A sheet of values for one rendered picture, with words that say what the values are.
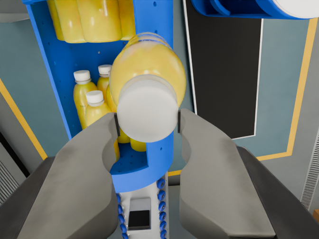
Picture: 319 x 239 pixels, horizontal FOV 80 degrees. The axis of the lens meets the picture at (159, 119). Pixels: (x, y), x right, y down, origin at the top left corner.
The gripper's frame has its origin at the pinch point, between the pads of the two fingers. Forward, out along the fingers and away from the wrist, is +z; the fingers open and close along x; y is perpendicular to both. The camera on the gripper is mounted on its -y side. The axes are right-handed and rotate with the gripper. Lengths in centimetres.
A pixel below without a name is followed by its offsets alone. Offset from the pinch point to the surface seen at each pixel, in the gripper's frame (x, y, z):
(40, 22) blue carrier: -22.4, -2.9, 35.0
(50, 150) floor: -105, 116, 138
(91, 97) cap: -14.4, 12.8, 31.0
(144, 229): -7, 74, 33
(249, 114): 80, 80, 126
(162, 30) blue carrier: 2.5, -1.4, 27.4
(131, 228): -12, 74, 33
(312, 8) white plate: 40, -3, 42
